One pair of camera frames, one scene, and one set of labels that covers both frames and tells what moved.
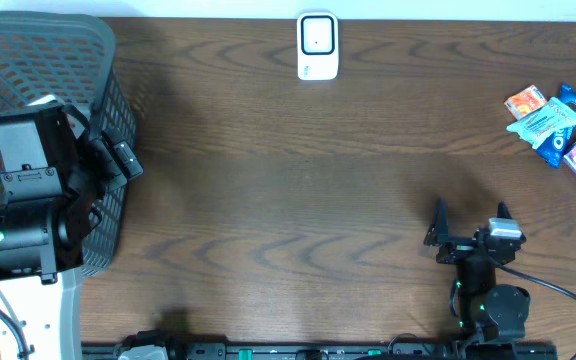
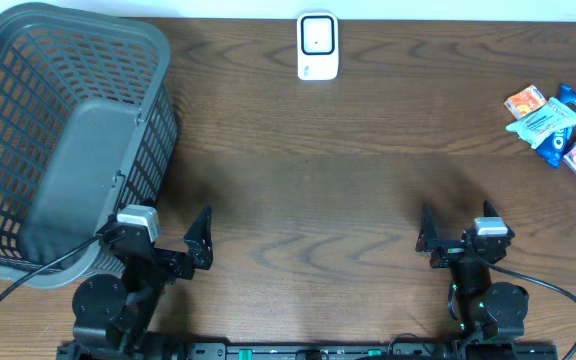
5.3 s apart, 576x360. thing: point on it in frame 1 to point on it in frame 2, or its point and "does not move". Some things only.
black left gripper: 119,155 to 169,258
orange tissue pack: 526,102 does not move
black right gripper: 439,231 to 448,251
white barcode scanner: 317,35 does not move
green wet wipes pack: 542,125 does not move
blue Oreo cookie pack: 553,151 does not move
